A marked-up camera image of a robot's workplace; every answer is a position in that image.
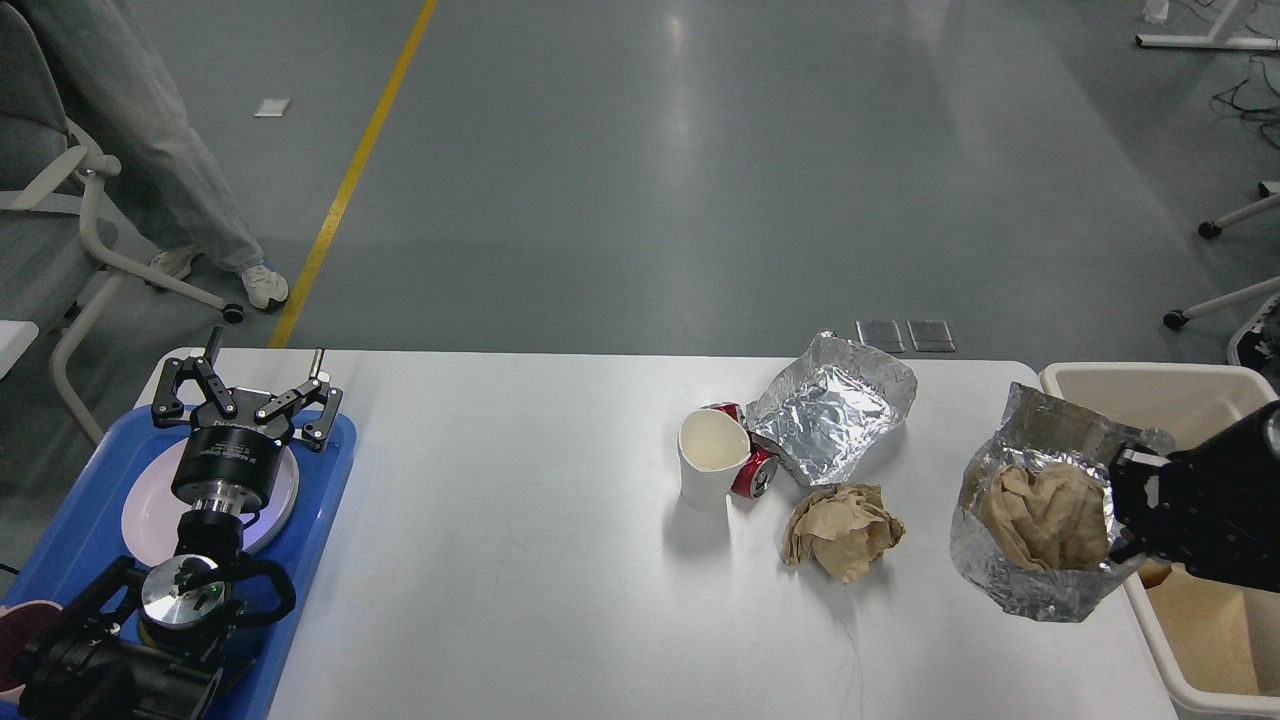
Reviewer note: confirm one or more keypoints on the pink mug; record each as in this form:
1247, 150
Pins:
19, 625

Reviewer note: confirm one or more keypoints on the crushed red soda can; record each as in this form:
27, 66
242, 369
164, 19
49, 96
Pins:
755, 476

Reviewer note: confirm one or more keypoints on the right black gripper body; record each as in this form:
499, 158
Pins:
1217, 509

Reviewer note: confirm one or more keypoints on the grey office chair left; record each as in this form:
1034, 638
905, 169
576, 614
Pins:
53, 184

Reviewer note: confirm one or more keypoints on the crumpled aluminium foil sheet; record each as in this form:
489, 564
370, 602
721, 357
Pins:
826, 410

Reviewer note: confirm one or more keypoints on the crumpled brown paper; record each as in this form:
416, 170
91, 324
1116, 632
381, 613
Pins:
844, 528

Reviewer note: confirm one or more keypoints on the foil bowl with paper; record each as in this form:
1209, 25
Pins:
1035, 522

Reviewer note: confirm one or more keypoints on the floor outlet plate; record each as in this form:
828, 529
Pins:
932, 337
885, 335

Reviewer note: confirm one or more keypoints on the beige plastic bin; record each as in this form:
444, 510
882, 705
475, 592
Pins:
1191, 402

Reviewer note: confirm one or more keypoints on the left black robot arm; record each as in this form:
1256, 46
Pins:
171, 581

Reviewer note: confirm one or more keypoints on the pink plate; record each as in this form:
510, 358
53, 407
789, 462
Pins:
150, 510

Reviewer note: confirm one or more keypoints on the left floor outlet plate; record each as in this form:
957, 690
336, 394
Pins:
885, 335

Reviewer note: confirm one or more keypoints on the white paper cup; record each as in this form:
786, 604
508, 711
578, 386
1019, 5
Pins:
712, 448

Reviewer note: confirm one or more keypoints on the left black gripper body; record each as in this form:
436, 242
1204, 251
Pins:
244, 457

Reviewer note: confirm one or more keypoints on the right floor outlet plate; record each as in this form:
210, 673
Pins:
932, 337

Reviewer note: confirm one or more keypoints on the large brown paper bag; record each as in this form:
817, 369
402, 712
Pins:
1224, 637

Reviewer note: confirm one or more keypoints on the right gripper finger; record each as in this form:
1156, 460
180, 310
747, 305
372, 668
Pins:
1134, 476

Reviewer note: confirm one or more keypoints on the white side table corner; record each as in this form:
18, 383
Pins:
15, 339

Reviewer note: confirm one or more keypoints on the blue plastic tray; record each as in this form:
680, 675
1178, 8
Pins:
86, 534

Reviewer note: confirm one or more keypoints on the person in grey trousers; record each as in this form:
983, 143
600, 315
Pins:
117, 88

